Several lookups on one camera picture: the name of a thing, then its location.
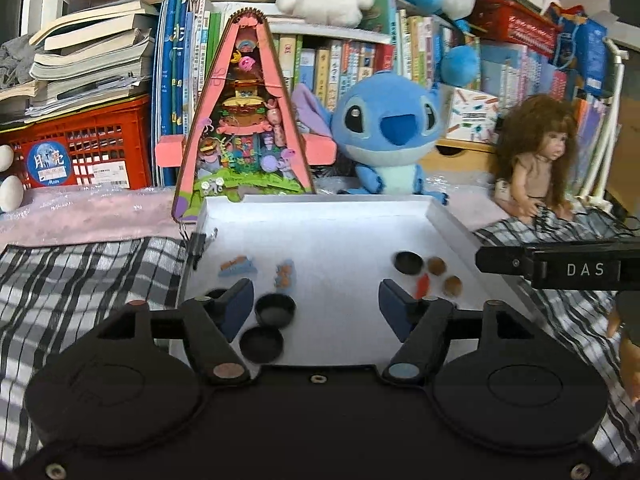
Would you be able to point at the blue toy comb pack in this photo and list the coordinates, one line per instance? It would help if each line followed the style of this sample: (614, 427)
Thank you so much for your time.
(237, 266)
(284, 276)

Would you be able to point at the white printed carton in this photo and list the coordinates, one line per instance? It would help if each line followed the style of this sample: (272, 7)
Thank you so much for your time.
(470, 112)

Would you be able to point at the brown haired doll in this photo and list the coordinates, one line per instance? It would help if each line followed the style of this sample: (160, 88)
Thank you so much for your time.
(540, 160)

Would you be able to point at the black round lid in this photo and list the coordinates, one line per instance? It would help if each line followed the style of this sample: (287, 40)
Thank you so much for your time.
(261, 344)
(274, 311)

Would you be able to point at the row of shelf books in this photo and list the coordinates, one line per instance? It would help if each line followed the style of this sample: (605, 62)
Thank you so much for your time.
(520, 70)

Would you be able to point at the red plastic crate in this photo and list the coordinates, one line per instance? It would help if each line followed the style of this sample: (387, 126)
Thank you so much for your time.
(100, 140)

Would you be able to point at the wooden drawer box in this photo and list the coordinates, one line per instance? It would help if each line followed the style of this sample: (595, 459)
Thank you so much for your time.
(465, 155)

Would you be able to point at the blue alien plush toy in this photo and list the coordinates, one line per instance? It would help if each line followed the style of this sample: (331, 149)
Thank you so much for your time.
(385, 125)

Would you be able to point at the pink bubble wrap sheet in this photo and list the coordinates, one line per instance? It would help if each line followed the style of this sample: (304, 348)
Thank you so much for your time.
(90, 215)

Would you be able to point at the grey cloth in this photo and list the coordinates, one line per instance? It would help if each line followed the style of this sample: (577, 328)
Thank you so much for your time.
(15, 62)

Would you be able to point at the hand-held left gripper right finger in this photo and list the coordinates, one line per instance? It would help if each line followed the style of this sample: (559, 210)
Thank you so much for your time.
(395, 307)

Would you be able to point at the blue bag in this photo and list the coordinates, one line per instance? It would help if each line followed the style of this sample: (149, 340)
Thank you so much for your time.
(582, 45)

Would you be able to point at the black binder clip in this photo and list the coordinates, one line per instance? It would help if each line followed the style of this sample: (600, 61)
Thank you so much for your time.
(196, 249)

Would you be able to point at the blue cat plush toy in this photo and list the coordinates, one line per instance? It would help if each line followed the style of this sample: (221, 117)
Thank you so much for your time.
(10, 192)

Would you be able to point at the red plastic basket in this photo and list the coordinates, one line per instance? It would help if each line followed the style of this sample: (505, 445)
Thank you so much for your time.
(515, 25)

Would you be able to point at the stack of paperback books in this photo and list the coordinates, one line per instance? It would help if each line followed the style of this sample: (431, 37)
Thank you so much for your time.
(95, 55)

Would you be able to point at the person's right hand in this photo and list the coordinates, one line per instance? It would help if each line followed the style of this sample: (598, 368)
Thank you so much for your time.
(631, 375)

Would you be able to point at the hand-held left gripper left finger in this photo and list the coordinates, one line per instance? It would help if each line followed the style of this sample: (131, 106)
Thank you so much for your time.
(236, 306)

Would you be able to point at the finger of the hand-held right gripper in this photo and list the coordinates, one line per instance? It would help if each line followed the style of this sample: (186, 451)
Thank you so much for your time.
(502, 260)

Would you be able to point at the row of thin blue books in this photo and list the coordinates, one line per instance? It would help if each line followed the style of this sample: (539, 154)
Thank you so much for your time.
(177, 60)

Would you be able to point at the white cardboard box tray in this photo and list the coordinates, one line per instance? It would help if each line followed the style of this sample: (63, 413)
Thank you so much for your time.
(340, 240)

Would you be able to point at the triangular pink diorama house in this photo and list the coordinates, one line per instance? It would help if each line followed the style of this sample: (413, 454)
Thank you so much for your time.
(245, 110)

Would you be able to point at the row of colourful picture books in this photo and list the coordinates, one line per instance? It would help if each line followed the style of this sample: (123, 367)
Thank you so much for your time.
(590, 145)

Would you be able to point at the white pipe rack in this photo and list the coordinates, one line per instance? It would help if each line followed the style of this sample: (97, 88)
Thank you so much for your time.
(612, 125)

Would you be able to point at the black white checkered blanket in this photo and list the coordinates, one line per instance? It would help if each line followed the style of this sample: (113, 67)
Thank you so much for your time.
(75, 280)

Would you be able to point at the brown cardboard sheet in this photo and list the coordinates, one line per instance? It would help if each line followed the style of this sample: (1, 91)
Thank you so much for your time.
(627, 155)

